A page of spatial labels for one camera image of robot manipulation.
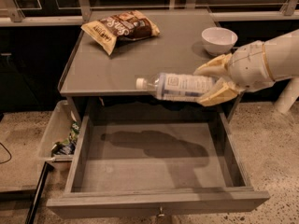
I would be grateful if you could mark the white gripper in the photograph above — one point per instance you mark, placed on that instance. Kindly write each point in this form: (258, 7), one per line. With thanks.
(249, 66)

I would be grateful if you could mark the blue label plastic bottle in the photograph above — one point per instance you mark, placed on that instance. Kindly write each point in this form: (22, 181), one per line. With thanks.
(176, 87)

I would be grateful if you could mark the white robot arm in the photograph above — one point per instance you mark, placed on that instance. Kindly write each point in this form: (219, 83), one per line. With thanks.
(282, 54)

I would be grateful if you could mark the open grey top drawer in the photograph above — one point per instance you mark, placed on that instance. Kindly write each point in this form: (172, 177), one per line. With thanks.
(125, 168)

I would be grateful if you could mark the grey cabinet with counter top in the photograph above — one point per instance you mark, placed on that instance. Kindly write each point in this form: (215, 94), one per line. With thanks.
(107, 82)

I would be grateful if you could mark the white ceramic bowl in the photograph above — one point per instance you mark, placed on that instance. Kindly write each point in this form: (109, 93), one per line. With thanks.
(217, 41)

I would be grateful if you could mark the metal railing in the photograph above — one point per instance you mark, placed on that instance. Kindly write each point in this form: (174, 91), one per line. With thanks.
(42, 12)

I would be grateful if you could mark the brown and cream chip bag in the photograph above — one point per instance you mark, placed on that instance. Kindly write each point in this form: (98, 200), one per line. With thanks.
(128, 26)

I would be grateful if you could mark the green snack packets in bin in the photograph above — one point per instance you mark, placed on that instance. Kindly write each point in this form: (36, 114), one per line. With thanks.
(68, 146)

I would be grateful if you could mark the clear plastic bin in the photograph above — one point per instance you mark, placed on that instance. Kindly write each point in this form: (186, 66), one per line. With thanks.
(57, 130)

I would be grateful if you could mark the black bar on floor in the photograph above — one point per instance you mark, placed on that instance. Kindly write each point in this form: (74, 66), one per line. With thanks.
(38, 193)

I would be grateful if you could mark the white post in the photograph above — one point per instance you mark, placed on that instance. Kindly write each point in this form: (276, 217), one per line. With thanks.
(288, 97)

